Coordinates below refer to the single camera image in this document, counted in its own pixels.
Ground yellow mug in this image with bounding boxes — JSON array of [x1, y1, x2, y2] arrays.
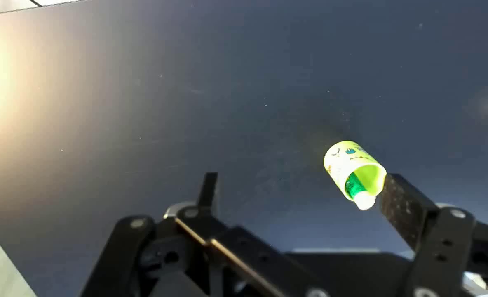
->
[[321, 139, 389, 203]]

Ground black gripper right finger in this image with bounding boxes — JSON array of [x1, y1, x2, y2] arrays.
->
[[377, 174, 488, 297]]

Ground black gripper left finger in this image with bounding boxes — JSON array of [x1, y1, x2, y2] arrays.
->
[[80, 172, 331, 297]]

